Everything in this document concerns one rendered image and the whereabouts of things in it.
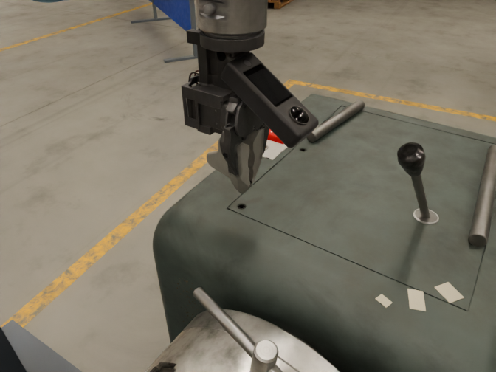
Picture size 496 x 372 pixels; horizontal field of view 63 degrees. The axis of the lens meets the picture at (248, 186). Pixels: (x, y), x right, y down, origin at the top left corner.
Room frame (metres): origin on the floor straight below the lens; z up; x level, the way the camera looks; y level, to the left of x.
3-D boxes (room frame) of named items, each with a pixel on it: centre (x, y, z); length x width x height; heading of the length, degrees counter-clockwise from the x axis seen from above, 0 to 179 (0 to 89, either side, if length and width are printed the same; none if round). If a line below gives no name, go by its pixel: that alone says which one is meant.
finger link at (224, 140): (0.43, 0.02, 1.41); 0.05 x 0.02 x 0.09; 146
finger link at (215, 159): (0.45, 0.03, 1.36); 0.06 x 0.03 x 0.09; 56
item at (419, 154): (0.43, -0.20, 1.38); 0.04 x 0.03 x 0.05; 146
